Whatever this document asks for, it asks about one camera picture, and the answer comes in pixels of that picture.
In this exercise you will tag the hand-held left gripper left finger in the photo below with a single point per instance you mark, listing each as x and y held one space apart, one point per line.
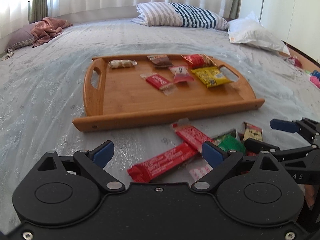
103 152

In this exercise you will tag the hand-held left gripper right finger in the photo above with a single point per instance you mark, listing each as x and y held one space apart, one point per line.
212 152

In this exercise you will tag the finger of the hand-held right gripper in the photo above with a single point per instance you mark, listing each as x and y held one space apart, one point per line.
282 125
260 145

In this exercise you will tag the beige brown snack packet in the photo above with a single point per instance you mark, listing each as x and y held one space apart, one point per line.
252 132

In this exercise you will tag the green snack packet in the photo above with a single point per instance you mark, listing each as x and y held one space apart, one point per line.
231 143

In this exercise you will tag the red patterned snack bar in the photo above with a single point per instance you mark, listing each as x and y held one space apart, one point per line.
192 135

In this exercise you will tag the long red snack bar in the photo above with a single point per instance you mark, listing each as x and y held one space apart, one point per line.
160 162

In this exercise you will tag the wooden tray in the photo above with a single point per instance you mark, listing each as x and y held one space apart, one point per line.
125 100

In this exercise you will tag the yellow snack packet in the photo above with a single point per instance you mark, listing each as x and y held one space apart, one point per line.
210 76

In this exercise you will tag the small red clear-ended packet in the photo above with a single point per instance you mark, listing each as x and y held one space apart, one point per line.
157 80

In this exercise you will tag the white beige snack packet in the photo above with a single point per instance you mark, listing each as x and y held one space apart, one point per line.
122 63

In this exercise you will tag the red nut snack packet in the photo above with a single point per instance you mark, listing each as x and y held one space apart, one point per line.
197 60

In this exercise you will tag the brown chocolate snack packet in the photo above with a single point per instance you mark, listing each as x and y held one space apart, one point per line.
160 61

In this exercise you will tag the person's right hand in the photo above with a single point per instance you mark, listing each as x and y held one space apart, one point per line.
310 196

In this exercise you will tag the pink object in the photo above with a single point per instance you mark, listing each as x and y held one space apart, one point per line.
315 78

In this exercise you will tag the small red object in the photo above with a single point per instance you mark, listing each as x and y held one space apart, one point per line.
295 61

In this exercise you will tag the white pillow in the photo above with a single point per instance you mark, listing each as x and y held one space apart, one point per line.
255 35

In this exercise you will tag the brown headboard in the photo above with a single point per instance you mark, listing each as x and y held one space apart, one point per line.
230 19

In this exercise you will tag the pink crumpled cloth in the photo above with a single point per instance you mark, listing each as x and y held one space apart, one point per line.
47 30

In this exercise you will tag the small pale object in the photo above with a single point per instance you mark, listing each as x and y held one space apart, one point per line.
8 54

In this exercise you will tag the purple pillow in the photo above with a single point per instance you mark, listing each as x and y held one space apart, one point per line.
20 37

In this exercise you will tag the blue striped pillow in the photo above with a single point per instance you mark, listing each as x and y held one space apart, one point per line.
175 15

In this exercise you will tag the wooden bed frame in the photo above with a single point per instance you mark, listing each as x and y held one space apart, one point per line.
310 62

